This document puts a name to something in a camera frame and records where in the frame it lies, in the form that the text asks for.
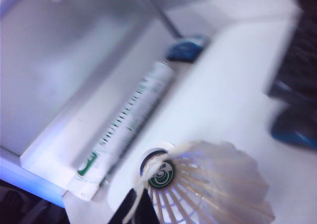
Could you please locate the white shuttlecock tube green print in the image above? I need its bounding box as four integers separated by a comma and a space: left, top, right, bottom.
66, 60, 174, 201

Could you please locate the white feather shuttlecock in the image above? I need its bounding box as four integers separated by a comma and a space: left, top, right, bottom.
122, 139, 277, 224

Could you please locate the blue round object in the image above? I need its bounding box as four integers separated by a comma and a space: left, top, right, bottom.
165, 34, 211, 62

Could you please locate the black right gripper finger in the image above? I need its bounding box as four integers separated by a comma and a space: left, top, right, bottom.
110, 188, 154, 224

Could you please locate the grey framed rear partition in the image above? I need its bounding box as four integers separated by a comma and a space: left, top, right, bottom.
128, 0, 295, 40

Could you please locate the white desk riser platform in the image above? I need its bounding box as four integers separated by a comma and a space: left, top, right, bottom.
61, 0, 317, 224

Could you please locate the black keyboard blue stripe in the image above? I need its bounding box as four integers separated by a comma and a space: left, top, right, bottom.
266, 8, 317, 111

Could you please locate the black and blue mouse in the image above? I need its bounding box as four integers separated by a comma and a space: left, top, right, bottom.
268, 105, 317, 150

